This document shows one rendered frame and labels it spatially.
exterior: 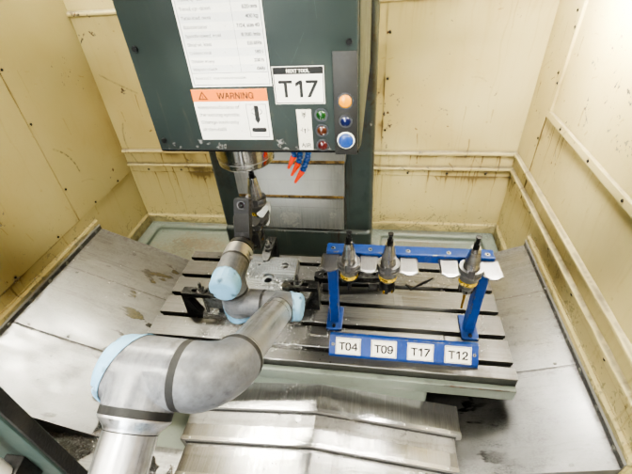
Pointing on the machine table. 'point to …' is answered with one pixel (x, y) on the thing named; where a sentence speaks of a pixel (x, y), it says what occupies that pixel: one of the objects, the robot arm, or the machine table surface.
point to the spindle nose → (237, 163)
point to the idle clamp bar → (354, 282)
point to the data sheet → (224, 42)
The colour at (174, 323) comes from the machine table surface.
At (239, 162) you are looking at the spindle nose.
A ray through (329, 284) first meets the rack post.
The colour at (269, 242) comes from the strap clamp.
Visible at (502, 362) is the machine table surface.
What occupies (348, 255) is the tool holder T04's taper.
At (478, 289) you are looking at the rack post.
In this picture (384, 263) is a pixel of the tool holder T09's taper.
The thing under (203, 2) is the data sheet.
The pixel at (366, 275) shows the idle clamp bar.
